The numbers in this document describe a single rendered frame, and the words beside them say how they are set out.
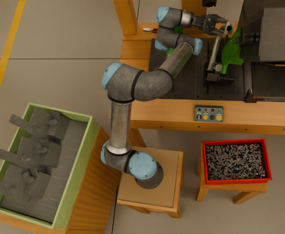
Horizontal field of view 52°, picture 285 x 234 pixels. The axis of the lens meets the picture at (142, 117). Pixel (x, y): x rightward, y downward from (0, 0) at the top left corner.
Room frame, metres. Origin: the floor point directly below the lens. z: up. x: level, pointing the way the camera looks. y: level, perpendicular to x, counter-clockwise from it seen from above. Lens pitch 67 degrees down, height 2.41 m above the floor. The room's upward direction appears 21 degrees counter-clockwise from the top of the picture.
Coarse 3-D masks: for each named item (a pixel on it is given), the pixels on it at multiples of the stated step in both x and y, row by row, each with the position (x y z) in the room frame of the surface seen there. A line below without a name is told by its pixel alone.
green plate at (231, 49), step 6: (240, 30) 0.72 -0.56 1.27; (234, 36) 0.72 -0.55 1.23; (228, 42) 0.75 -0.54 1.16; (234, 42) 0.69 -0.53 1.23; (228, 48) 0.72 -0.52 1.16; (234, 48) 0.67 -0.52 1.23; (240, 48) 0.64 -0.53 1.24; (222, 54) 0.74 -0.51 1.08; (228, 54) 0.68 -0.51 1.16; (234, 54) 0.64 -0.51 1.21; (222, 60) 0.71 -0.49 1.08; (228, 60) 0.65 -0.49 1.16; (234, 60) 0.65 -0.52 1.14; (240, 60) 0.64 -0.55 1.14
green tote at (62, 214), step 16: (32, 112) 0.93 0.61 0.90; (48, 112) 0.91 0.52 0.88; (64, 112) 0.83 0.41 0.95; (96, 128) 0.71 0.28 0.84; (16, 144) 0.76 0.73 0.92; (80, 144) 0.60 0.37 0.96; (80, 160) 0.54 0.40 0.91; (0, 176) 0.60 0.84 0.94; (80, 176) 0.47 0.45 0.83; (64, 192) 0.39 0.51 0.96; (0, 208) 0.44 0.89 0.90; (64, 208) 0.32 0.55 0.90; (48, 224) 0.27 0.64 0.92; (64, 224) 0.26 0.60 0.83
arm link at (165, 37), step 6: (162, 30) 0.84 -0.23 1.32; (168, 30) 0.82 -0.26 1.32; (156, 36) 0.85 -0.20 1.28; (162, 36) 0.82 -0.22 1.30; (168, 36) 0.80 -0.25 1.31; (174, 36) 0.79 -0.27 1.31; (156, 42) 0.82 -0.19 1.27; (162, 42) 0.80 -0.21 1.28; (168, 42) 0.78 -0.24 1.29; (174, 42) 0.77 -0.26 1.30; (162, 48) 0.78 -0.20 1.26; (168, 48) 0.78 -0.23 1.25; (174, 48) 0.76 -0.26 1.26
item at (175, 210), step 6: (180, 156) 0.37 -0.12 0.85; (180, 162) 0.34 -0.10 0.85; (180, 168) 0.31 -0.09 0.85; (180, 174) 0.28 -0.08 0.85; (180, 180) 0.25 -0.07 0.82; (174, 198) 0.17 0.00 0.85; (126, 204) 0.23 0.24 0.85; (132, 204) 0.22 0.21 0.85; (138, 204) 0.21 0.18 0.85; (144, 204) 0.20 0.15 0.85; (174, 204) 0.15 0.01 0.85; (168, 210) 0.13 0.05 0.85; (174, 210) 0.12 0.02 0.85
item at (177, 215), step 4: (180, 184) 0.33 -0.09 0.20; (136, 208) 0.24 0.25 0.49; (140, 208) 0.23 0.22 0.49; (144, 208) 0.24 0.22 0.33; (148, 208) 0.24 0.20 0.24; (144, 212) 0.24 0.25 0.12; (148, 212) 0.23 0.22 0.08; (160, 212) 0.19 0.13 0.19; (164, 212) 0.18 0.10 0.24; (168, 212) 0.14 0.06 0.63; (172, 212) 0.13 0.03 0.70; (172, 216) 0.14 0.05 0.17; (176, 216) 0.12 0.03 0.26
